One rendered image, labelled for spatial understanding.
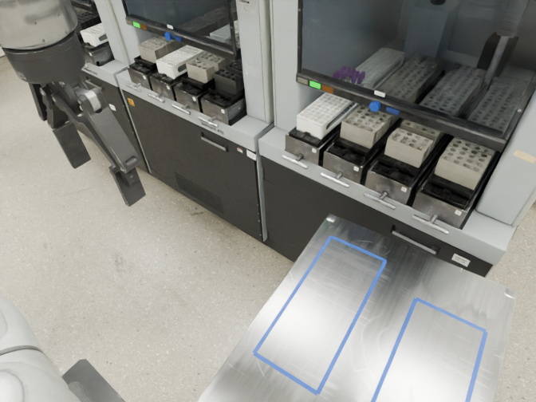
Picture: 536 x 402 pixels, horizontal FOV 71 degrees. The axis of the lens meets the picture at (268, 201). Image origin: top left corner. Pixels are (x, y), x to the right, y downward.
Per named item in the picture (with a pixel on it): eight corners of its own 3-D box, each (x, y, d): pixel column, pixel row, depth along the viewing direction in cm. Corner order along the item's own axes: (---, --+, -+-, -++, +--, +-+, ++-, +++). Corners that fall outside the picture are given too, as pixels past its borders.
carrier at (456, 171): (477, 186, 103) (485, 170, 99) (474, 191, 102) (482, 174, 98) (435, 169, 109) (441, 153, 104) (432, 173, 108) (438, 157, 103)
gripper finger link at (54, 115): (47, 96, 44) (39, 86, 44) (48, 133, 54) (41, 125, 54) (76, 82, 47) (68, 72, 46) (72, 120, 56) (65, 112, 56)
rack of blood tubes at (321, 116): (341, 93, 143) (343, 78, 139) (364, 101, 138) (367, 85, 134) (295, 132, 127) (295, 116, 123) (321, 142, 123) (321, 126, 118)
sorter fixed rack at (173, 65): (207, 49, 175) (206, 35, 171) (223, 54, 171) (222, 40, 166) (158, 75, 159) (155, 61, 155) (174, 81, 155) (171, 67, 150)
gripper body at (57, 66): (-15, 38, 41) (28, 112, 47) (23, 58, 37) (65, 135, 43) (49, 15, 45) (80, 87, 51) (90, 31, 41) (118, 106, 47)
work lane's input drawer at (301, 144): (376, 71, 167) (380, 52, 161) (407, 80, 161) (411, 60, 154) (277, 158, 129) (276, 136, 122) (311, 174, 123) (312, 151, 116)
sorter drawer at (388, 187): (446, 92, 153) (452, 70, 147) (481, 102, 147) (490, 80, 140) (356, 195, 115) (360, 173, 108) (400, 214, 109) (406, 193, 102)
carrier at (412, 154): (423, 165, 110) (428, 148, 106) (419, 168, 109) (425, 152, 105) (386, 150, 116) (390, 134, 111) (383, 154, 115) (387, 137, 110)
